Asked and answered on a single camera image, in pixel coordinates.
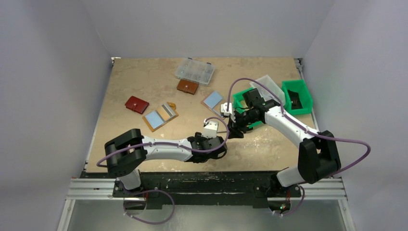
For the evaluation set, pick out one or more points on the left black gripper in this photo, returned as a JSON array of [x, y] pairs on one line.
[[220, 146]]

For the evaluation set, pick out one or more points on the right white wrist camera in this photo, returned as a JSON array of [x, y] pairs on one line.
[[226, 110]]

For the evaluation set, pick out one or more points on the green bin with black item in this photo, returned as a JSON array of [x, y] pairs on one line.
[[297, 96]]

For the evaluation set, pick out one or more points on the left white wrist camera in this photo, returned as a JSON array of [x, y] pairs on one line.
[[210, 129]]

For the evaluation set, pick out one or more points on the open orange card holder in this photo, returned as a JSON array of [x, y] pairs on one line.
[[160, 116]]

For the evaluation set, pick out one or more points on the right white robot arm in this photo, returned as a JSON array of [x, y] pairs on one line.
[[317, 151]]

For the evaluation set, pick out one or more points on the open pink card holder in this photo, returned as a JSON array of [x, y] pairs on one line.
[[213, 102]]

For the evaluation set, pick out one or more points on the clear plastic organizer box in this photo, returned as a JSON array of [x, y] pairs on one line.
[[195, 71]]

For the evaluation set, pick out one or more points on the red leather card holder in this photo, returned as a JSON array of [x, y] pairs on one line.
[[136, 104]]

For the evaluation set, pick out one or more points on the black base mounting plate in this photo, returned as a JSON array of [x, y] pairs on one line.
[[257, 189]]

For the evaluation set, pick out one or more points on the white plastic bin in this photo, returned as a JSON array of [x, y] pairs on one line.
[[272, 86]]

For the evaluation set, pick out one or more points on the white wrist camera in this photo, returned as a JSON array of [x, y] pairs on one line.
[[226, 110], [210, 129]]

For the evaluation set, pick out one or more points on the green bin with yellow items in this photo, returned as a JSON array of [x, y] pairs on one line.
[[240, 106]]

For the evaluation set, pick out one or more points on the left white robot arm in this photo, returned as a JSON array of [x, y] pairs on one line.
[[126, 152]]

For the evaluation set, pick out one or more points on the brown leather card holder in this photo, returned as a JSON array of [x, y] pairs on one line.
[[187, 86]]

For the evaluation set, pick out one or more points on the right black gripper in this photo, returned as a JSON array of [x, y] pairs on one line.
[[237, 121]]

